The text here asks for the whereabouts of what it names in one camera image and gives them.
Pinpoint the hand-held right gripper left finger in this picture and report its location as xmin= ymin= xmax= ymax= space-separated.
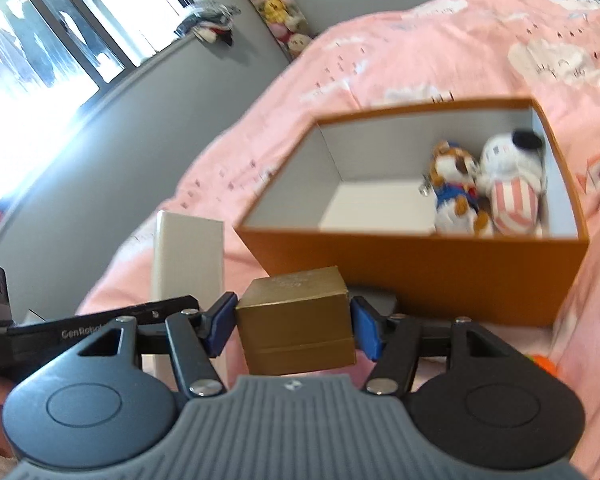
xmin=77 ymin=291 xmax=239 ymax=398

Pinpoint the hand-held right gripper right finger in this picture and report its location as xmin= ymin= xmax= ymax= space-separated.
xmin=349 ymin=295 xmax=528 ymax=397

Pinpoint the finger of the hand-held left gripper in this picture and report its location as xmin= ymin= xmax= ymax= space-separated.
xmin=7 ymin=296 xmax=202 ymax=343

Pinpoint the small gold box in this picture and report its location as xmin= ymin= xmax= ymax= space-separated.
xmin=234 ymin=266 xmax=357 ymax=375

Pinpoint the large orange cardboard box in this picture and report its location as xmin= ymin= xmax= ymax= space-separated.
xmin=234 ymin=97 xmax=590 ymax=328

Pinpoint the orange crochet ball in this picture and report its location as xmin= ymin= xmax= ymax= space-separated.
xmin=529 ymin=354 xmax=562 ymax=382

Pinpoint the tall white box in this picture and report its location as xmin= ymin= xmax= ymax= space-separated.
xmin=150 ymin=210 xmax=227 ymax=378

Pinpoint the tiger plush toy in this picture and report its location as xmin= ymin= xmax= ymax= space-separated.
xmin=422 ymin=140 xmax=493 ymax=236

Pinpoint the white plush toy, black ear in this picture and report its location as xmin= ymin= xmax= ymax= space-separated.
xmin=477 ymin=129 xmax=549 ymax=237

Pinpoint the window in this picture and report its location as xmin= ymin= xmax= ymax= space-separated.
xmin=0 ymin=0 xmax=204 ymax=203

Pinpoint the pink printed bedsheet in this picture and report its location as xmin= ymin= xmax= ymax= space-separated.
xmin=75 ymin=0 xmax=600 ymax=480

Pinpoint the pile of clothes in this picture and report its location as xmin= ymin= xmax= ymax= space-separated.
xmin=176 ymin=2 xmax=242 ymax=47

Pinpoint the hanging row of plush toys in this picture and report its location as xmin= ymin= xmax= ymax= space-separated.
xmin=220 ymin=0 xmax=314 ymax=61

